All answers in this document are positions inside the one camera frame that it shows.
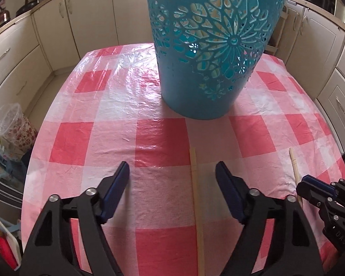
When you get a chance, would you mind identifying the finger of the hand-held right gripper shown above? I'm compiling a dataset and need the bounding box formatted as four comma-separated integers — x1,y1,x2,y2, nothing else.
300,175,345,207
296,182,345,255

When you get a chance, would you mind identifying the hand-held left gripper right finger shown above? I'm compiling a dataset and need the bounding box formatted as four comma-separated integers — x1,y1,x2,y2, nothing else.
215,161,325,276

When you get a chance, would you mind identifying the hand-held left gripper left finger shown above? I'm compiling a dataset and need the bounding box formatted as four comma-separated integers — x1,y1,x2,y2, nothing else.
19,161,130,276

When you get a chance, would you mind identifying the pale bamboo chopstick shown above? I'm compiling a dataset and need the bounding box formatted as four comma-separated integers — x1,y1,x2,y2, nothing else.
289,147,304,207
189,148,205,276

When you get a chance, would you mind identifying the blue perforated plastic basket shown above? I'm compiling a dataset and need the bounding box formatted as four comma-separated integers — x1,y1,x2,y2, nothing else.
144,0,290,120

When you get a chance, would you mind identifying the red white checkered tablecloth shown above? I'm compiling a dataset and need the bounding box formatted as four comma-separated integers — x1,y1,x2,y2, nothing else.
20,43,345,276

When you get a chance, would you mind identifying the dark cloth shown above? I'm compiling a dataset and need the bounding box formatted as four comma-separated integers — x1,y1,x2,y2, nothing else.
19,149,33,176

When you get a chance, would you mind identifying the blue plastic rack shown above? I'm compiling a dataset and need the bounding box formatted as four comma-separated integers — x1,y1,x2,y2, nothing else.
6,218,22,236

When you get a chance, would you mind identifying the floral bin with plastic bag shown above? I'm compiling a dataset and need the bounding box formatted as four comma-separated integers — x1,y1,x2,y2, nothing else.
0,103,39,161

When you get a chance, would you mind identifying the white board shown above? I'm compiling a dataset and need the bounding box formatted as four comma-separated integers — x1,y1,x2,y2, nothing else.
0,210,22,265

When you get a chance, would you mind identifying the colourful plastic bag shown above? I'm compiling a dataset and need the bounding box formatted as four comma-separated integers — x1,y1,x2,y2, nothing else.
0,138,18,176

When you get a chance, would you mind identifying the red plastic item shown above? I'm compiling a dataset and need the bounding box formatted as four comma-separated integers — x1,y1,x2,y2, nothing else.
0,234,18,269

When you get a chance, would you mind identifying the cream kitchen cabinet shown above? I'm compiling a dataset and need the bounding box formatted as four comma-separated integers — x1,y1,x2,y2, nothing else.
272,0,345,156
0,0,156,133

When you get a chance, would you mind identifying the wooden stool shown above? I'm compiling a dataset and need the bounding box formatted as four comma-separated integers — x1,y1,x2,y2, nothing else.
267,4,289,54

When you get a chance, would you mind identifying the black cooking pot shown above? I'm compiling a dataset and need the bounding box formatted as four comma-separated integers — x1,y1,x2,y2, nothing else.
16,0,39,16

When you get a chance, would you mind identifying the metal kettle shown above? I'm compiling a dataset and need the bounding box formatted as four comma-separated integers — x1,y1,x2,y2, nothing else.
0,6,11,33

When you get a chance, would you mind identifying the dark metal frame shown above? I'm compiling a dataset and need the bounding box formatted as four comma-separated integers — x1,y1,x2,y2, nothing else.
0,147,25,207

